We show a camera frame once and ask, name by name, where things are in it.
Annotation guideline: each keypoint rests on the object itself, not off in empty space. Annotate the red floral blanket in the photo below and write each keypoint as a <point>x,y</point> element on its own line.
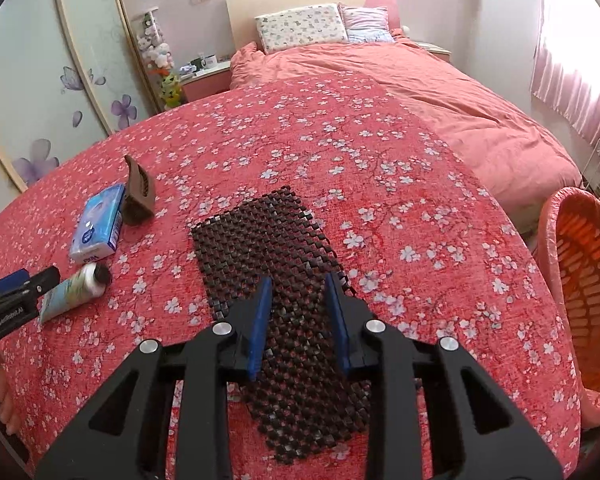
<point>404,240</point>

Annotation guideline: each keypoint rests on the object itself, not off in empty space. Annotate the orange plastic laundry basket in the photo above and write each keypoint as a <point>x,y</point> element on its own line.
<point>579,310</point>

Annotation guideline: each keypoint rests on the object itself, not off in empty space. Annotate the pink nightstand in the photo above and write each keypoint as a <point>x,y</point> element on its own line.
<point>205,82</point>

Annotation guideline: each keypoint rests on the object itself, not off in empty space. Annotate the dark mug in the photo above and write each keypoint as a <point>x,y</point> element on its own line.
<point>202,62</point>

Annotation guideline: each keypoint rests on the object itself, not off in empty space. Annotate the pink striped pillow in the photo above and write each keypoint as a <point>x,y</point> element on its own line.
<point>367,25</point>

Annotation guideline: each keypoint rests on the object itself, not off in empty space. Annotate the floral sliding wardrobe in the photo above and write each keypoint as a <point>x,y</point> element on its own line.
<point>45,85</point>

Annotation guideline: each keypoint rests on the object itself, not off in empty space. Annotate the black beaded mat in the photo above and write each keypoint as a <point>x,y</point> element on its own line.
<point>280,270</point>

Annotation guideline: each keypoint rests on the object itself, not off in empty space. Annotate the light blue cream tube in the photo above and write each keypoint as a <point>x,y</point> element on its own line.
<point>70,292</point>

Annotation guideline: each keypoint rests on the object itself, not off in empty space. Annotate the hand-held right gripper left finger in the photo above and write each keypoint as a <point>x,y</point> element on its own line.
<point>259,320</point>

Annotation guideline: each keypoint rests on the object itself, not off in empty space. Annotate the beige headboard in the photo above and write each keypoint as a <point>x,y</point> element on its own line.
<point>290,2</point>

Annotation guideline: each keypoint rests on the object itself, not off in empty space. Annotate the person's left hand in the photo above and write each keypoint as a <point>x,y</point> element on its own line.
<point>5,390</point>

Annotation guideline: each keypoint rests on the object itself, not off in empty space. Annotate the white floral pillow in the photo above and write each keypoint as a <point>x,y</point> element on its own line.
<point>300,27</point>

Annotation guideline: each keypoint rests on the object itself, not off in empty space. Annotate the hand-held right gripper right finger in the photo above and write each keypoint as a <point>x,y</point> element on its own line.
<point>337,315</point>

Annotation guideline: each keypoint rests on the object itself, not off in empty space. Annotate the blue tissue pack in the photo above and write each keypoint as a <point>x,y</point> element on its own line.
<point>100,225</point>

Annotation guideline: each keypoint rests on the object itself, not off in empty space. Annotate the pink curtain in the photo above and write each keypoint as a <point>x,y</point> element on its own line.
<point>579,45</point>

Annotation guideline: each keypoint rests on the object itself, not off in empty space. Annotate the beige nightstand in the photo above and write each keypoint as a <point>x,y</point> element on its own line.
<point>434,50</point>

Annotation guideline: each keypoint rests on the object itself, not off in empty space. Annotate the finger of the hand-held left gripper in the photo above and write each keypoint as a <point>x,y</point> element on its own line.
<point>15,282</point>

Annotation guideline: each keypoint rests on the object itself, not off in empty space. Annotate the pink duvet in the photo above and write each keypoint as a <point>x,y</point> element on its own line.
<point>429,95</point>

